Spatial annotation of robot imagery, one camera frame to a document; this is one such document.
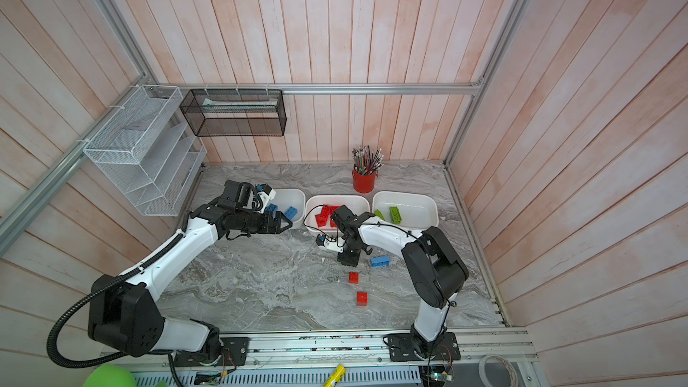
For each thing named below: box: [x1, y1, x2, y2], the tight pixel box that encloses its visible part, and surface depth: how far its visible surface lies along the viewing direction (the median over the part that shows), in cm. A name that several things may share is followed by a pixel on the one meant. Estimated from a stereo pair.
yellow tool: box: [322, 364, 347, 387], surface depth 70 cm
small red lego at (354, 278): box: [348, 271, 360, 285], surface depth 88 cm
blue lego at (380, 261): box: [370, 255, 390, 268], surface depth 91 cm
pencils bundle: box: [352, 145, 385, 176], surface depth 105 cm
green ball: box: [83, 363, 138, 387], surface depth 66 cm
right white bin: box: [371, 190, 439, 232], surface depth 104 cm
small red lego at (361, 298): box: [356, 292, 368, 307], surface depth 81 cm
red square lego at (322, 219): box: [314, 209, 330, 228], surface depth 100 cm
